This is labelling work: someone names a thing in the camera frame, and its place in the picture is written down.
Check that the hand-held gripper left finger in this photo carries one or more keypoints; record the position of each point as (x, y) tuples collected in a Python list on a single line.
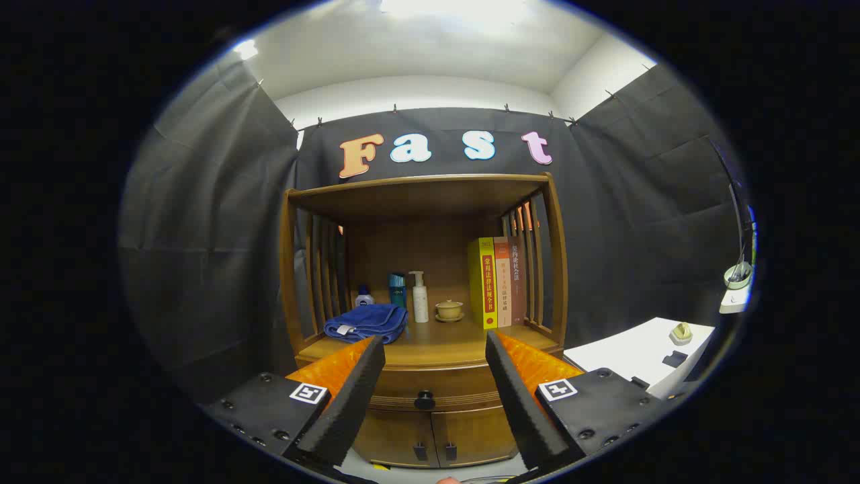
[(349, 403)]

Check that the small white blue-capped bottle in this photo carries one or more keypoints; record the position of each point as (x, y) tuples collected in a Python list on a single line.
[(364, 298)]

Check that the teal blue bottle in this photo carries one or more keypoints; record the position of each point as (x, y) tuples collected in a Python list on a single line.
[(397, 289)]

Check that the white side cabinet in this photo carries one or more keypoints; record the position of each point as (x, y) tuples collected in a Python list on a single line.
[(631, 349)]

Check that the wooden countertop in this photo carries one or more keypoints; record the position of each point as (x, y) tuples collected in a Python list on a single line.
[(443, 339)]

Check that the blue folded towel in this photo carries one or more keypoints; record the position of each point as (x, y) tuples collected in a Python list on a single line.
[(366, 323)]

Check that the yellow book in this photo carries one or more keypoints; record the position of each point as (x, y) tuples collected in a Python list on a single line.
[(482, 282)]

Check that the wooden cabinet with slatted sides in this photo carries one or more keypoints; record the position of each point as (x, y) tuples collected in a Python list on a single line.
[(416, 202)]

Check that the small yellow-green tape dispenser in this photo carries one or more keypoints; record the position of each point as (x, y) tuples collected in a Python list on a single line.
[(681, 333)]

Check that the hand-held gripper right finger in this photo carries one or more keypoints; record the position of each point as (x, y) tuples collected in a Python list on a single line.
[(521, 403)]

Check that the thin black pole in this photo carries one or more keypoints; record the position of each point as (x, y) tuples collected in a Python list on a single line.
[(732, 188)]

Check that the white pump bottle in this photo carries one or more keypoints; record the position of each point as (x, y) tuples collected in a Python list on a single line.
[(420, 302)]

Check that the white and green device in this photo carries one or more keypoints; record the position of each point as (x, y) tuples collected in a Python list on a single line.
[(736, 296)]

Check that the beige lidded teacup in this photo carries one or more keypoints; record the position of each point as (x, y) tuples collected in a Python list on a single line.
[(449, 310)]

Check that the brown book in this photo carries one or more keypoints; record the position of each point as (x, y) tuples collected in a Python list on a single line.
[(517, 282)]

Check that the wooden drawer with black knob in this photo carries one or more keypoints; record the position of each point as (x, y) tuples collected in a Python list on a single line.
[(437, 383)]

